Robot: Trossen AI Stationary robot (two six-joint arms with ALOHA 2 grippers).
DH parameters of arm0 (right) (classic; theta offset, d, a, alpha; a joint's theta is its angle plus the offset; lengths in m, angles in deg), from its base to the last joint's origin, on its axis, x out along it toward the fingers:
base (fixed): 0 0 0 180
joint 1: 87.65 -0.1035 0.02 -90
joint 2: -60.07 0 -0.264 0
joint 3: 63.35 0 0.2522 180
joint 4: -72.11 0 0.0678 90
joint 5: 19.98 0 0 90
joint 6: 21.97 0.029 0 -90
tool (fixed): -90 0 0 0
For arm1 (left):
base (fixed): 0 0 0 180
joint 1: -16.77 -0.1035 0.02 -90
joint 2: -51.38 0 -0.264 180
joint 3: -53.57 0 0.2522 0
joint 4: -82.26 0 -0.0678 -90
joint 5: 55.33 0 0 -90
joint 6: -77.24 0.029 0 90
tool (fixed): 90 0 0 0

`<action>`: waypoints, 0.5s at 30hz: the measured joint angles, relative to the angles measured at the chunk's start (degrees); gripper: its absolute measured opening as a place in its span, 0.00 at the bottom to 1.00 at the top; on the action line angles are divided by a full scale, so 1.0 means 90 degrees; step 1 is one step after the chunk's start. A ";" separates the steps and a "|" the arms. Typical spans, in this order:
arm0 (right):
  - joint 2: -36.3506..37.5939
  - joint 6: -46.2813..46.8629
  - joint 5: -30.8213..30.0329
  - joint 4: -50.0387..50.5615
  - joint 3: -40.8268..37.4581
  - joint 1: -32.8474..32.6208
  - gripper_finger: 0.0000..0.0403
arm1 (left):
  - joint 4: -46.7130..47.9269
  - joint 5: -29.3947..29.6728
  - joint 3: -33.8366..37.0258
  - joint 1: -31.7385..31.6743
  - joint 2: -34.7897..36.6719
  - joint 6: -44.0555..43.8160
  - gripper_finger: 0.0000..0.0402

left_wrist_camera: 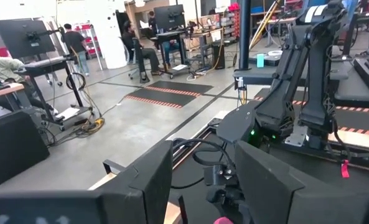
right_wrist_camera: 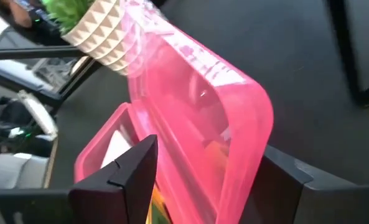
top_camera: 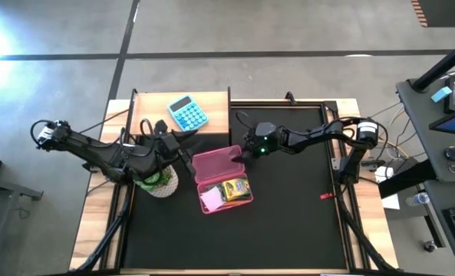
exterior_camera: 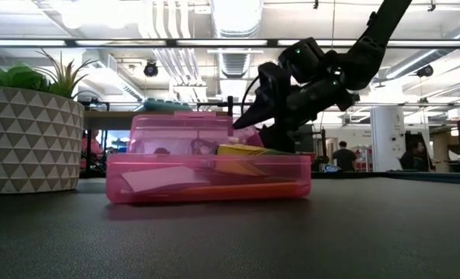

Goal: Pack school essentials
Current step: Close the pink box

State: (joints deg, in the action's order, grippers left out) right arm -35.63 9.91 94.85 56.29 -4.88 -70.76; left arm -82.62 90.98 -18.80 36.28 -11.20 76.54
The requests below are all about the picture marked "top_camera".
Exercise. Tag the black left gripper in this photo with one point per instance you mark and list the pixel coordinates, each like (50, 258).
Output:
(167, 147)

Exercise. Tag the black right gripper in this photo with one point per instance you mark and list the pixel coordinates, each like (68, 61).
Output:
(267, 140)

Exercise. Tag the pink transparent pencil case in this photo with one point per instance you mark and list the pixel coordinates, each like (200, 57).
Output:
(215, 165)

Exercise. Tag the yellow green crayon box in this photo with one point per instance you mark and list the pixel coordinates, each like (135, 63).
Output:
(235, 189)

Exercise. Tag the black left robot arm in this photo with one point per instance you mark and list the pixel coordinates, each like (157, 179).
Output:
(96, 151)

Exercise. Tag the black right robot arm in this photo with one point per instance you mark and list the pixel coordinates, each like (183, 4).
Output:
(319, 132)

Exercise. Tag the teal calculator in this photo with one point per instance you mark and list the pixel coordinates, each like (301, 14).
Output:
(188, 114)

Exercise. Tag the green artificial plant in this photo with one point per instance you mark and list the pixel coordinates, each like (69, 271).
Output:
(163, 178)

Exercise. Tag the black table clamp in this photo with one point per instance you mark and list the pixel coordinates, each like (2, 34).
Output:
(289, 96)

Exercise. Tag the red clip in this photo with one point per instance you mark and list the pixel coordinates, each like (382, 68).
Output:
(327, 196)

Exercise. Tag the wooden table border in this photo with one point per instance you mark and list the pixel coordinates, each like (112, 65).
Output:
(87, 230)

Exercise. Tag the white paper sheet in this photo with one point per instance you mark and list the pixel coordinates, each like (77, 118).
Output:
(391, 201)

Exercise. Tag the black desk support bar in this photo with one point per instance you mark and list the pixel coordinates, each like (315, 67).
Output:
(407, 178)

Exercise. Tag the clear water bottle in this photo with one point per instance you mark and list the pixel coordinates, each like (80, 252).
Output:
(417, 199)

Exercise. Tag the grey stand leg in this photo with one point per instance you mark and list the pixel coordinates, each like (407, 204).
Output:
(12, 190)

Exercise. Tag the dark grey desk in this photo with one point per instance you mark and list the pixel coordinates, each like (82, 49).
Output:
(423, 134)

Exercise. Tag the black keyboard tray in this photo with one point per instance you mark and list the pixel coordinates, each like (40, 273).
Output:
(440, 199)

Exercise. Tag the black caster wheel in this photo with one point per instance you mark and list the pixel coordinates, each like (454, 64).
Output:
(429, 246)

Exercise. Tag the light blue small box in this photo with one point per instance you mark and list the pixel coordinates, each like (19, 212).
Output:
(441, 94)

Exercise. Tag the black computer mouse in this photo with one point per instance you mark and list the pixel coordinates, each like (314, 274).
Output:
(454, 154)

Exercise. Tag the wooden shelf black frame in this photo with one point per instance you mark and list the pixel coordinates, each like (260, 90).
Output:
(215, 111)

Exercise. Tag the black rig frame strut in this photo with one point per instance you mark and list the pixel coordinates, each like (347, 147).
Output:
(108, 234)
(359, 237)

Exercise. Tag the black round post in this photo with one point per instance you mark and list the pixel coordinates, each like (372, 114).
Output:
(442, 65)

